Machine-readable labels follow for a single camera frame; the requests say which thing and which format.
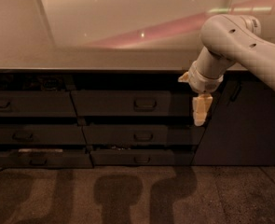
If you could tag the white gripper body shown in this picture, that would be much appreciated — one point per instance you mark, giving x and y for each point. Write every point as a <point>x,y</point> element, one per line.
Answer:
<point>202,82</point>

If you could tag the dark drawer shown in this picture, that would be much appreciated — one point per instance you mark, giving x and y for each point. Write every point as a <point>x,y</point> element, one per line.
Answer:
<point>36,104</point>
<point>133,103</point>
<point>41,135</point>
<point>142,157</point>
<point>45,158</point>
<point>134,135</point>

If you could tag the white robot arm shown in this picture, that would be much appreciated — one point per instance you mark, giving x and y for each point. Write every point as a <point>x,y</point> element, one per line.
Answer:
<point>227,40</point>

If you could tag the dark clutter in drawer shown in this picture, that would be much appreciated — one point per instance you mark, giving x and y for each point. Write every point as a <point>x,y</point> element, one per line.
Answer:
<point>28,82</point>

